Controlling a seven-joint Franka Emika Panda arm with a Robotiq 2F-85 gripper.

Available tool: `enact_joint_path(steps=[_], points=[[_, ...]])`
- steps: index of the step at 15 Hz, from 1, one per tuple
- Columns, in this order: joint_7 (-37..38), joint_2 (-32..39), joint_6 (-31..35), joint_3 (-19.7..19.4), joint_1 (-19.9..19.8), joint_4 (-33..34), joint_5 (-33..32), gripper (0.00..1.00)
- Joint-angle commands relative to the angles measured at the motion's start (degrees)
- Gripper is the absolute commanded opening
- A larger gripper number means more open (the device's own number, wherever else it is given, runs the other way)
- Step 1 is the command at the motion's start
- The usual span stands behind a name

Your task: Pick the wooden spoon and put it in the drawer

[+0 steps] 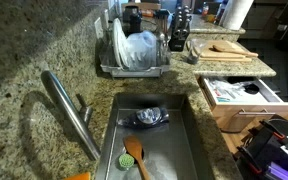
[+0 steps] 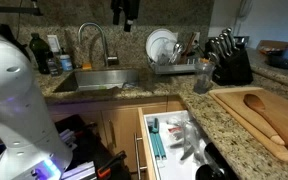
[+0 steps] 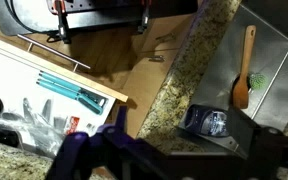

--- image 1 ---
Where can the blue plastic container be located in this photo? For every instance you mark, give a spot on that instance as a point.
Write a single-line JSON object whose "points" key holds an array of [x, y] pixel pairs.
{"points": [[144, 117]]}

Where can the orange object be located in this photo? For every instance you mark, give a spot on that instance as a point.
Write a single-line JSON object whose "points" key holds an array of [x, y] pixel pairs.
{"points": [[79, 176]]}

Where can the wooden spoon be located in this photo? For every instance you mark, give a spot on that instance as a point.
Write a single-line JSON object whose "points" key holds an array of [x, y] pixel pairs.
{"points": [[220, 48]]}

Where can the black knife block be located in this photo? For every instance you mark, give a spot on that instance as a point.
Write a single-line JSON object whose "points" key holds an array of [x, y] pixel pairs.
{"points": [[179, 33]]}

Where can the black round object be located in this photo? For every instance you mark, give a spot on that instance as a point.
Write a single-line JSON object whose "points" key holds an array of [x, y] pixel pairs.
{"points": [[251, 88]]}

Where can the clear plastic container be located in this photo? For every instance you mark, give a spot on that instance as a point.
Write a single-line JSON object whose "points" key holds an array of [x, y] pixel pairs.
{"points": [[140, 50]]}

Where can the white dish rack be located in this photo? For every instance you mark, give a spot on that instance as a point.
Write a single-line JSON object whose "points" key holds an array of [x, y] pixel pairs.
{"points": [[134, 72]]}

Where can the wooden drawer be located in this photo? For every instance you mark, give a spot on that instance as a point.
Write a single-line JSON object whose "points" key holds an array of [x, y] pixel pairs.
{"points": [[250, 108]]}

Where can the stainless steel sink basin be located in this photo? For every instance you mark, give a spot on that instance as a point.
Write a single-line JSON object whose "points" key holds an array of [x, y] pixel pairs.
{"points": [[181, 140]]}

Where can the wooden cutting board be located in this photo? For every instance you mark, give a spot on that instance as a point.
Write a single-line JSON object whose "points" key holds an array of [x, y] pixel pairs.
{"points": [[222, 55]]}

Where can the white plate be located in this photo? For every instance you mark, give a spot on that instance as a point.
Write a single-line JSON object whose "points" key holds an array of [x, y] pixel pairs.
{"points": [[117, 43]]}

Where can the clear glass cup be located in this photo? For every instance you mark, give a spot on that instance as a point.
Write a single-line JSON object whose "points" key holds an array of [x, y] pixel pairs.
{"points": [[194, 50]]}

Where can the wooden spatula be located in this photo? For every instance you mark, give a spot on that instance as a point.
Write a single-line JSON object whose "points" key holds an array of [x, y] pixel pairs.
{"points": [[133, 146]]}

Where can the white paper towel roll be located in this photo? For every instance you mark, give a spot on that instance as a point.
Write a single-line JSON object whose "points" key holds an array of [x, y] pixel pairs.
{"points": [[236, 13]]}

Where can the steel sink faucet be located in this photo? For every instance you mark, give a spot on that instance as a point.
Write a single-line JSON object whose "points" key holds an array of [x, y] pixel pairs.
{"points": [[67, 106]]}

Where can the green scrub brush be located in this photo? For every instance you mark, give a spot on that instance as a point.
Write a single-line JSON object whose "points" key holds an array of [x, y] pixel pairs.
{"points": [[126, 162]]}

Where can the clear plastic bags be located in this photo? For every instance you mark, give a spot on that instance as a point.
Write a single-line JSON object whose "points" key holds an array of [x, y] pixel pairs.
{"points": [[229, 89]]}

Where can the black coffee appliance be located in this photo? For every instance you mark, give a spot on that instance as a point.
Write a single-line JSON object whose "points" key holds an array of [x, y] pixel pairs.
{"points": [[132, 20]]}

